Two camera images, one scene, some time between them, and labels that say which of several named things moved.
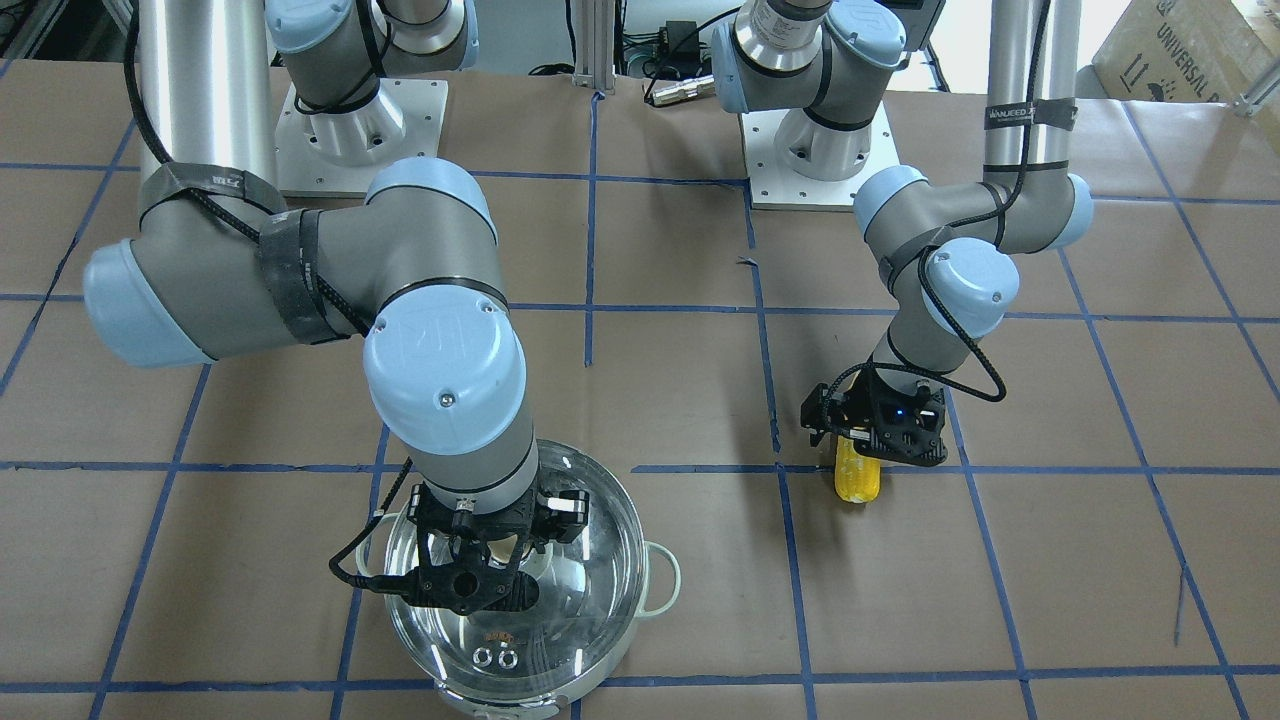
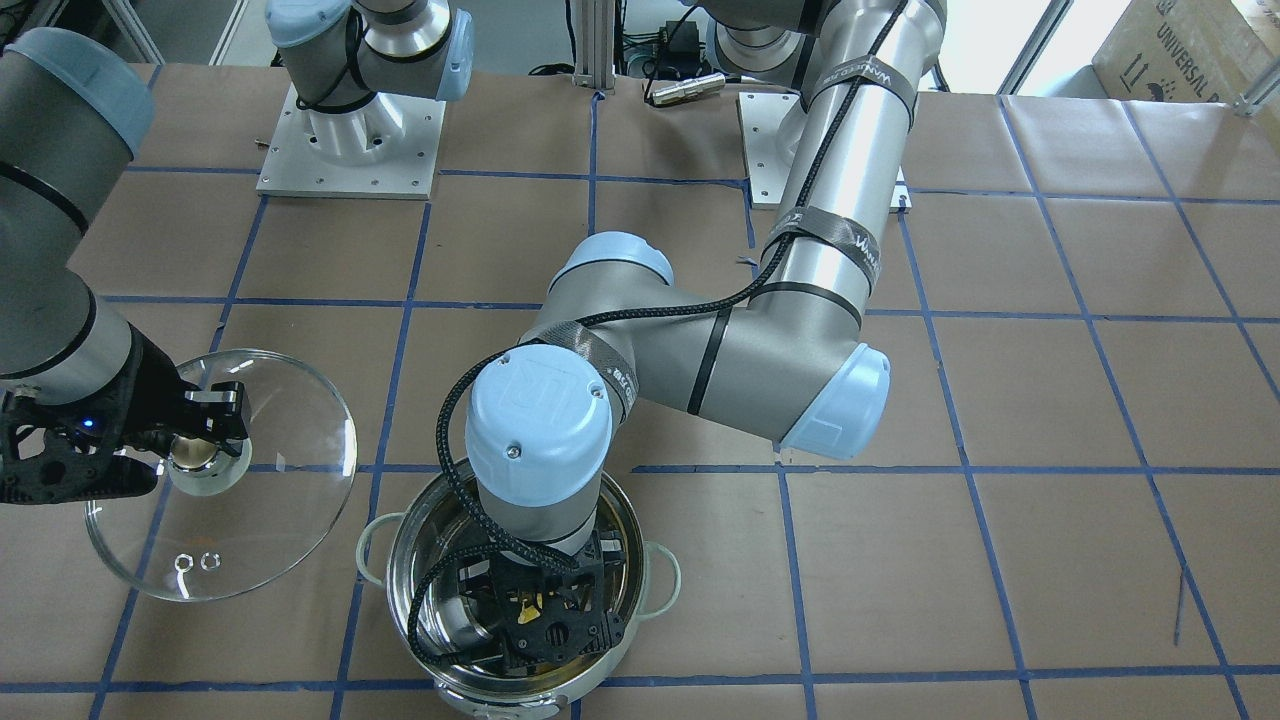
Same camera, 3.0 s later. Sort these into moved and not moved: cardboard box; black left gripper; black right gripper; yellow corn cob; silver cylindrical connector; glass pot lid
Moved: black left gripper; black right gripper; glass pot lid; yellow corn cob
Not moved: cardboard box; silver cylindrical connector
